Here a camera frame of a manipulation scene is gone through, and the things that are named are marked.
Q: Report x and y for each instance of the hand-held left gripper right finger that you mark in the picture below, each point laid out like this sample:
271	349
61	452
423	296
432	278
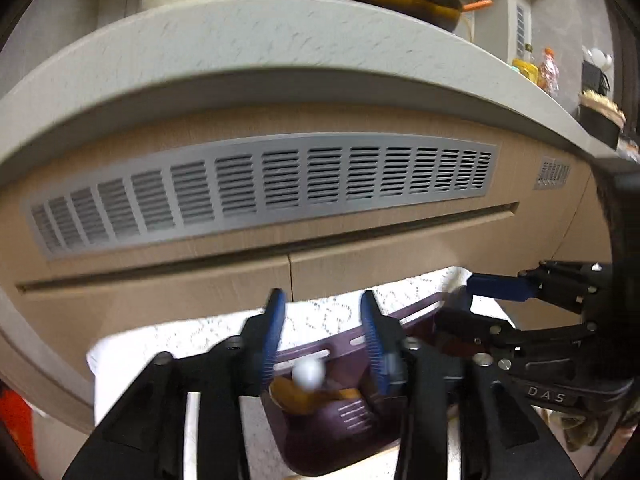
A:
372	345

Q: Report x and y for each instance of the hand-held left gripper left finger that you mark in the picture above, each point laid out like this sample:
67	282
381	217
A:
272	330

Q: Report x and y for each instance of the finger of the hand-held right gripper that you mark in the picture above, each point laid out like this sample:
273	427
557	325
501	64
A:
475	327
500	286

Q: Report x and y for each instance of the white plastic spoon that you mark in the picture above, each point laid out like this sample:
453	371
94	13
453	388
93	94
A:
307	374

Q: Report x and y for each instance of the purple plastic utensil holder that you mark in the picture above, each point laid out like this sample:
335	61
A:
320	440

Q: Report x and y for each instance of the white lace tablecloth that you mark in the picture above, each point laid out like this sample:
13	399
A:
190	332

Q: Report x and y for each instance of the small grey vent grille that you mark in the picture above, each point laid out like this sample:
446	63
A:
551	172

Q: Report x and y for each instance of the wooden counter cabinet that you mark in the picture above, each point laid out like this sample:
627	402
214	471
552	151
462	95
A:
150	285

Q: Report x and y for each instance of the large grey vent grille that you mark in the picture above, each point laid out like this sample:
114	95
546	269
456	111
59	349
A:
250	190

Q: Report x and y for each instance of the black round container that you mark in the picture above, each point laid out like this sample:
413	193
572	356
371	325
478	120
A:
600	122

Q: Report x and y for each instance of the yellow packet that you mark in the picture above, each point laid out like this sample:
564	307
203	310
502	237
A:
525	71

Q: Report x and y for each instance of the orange-capped plastic bottle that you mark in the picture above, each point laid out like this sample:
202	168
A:
548	72

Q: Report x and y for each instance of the black box with white items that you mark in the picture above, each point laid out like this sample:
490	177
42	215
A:
595	77

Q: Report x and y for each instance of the grey stone countertop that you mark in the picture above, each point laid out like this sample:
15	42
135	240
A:
250	60

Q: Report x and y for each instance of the red floor mat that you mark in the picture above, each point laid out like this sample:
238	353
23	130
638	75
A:
15	425

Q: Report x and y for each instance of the white wall appliance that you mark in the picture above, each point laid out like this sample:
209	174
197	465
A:
520	20

